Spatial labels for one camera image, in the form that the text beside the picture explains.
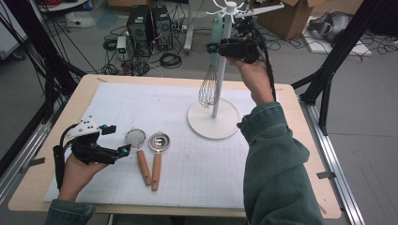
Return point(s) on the person's left hand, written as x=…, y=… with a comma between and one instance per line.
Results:
x=76, y=178

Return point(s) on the white cabinet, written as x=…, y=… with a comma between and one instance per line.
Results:
x=11, y=34

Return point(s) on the small white electronic box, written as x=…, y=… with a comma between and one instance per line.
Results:
x=121, y=45

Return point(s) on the grey metal bracket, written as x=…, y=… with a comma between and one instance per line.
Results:
x=326, y=175
x=33, y=164

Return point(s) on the black metal frame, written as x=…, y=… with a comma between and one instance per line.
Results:
x=47, y=62
x=338, y=53

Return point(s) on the thin wooden strip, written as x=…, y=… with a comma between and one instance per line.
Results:
x=323, y=210

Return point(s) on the white round table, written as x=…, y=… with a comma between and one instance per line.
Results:
x=62, y=5

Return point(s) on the person's right hand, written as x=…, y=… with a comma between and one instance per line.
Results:
x=255, y=81

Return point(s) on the white flat board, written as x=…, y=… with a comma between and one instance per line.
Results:
x=359, y=50

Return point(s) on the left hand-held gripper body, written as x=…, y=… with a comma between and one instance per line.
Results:
x=94, y=153

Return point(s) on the white utensil rack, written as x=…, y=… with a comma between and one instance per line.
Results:
x=219, y=90

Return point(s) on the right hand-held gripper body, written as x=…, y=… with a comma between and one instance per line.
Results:
x=241, y=50

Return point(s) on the white grid mat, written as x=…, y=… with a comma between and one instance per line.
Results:
x=194, y=175

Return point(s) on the clear plastic bag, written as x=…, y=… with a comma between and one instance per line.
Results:
x=79, y=19

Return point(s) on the white metal stand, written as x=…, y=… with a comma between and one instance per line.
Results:
x=189, y=31

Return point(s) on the brown cardboard box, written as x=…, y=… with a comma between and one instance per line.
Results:
x=287, y=22

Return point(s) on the aluminium rail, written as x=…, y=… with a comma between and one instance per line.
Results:
x=334, y=162
x=28, y=146

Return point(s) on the grey and black device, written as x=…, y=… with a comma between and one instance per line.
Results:
x=331, y=26

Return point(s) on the black computer tower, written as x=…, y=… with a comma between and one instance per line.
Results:
x=162, y=26
x=139, y=28

